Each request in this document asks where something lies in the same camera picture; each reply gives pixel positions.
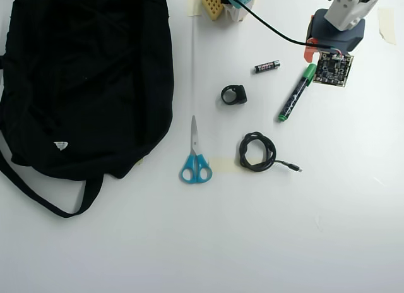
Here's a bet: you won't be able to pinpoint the green marker pen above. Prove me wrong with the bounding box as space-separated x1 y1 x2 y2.
277 63 318 123

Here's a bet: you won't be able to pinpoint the black camera cable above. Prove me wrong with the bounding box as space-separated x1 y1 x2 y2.
220 0 340 54

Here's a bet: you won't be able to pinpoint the coiled black USB cable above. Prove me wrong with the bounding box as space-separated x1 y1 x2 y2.
238 131 303 173

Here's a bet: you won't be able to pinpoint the camera circuit board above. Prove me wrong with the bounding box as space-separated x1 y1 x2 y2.
312 51 355 88

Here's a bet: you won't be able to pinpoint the torn masking tape piece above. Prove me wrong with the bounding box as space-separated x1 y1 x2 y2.
377 6 397 45

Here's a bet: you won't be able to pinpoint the black fabric bag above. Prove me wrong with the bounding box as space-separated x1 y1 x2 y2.
0 0 175 219

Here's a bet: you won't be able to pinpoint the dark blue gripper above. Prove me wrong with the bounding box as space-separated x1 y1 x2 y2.
303 8 367 63

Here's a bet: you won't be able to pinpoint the yellow perforated base block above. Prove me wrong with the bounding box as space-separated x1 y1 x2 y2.
201 0 224 21

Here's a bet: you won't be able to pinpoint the long masking tape strip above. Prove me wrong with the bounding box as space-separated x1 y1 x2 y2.
208 156 266 174

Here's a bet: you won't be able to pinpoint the black AAA battery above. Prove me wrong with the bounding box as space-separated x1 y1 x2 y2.
253 60 282 75

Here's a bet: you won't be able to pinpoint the black plastic ring clamp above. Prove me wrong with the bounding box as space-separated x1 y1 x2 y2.
220 84 248 106

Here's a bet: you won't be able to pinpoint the blue handled scissors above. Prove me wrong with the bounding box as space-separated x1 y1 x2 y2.
179 115 213 184

